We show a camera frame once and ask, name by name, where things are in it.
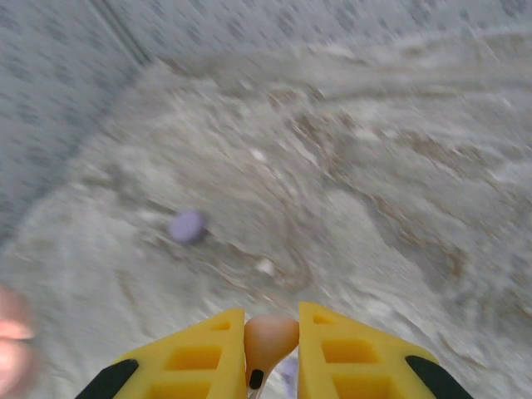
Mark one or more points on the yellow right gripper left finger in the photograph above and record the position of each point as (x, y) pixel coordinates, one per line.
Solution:
(195, 361)

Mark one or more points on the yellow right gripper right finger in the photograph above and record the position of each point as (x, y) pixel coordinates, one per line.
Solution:
(353, 361)

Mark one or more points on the round purple charging case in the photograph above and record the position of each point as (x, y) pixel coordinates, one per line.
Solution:
(187, 226)

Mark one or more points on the aluminium frame post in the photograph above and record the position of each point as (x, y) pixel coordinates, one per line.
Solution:
(120, 33)

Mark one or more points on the round pink charging case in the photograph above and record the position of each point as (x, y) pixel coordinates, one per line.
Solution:
(12, 332)

